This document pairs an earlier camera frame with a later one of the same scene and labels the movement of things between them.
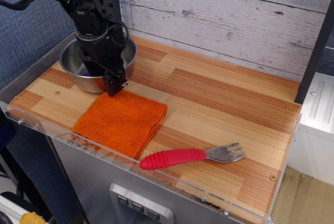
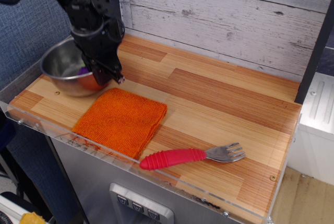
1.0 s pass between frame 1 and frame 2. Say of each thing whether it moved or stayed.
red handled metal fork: stayed
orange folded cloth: stayed
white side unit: stayed
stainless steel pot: moved
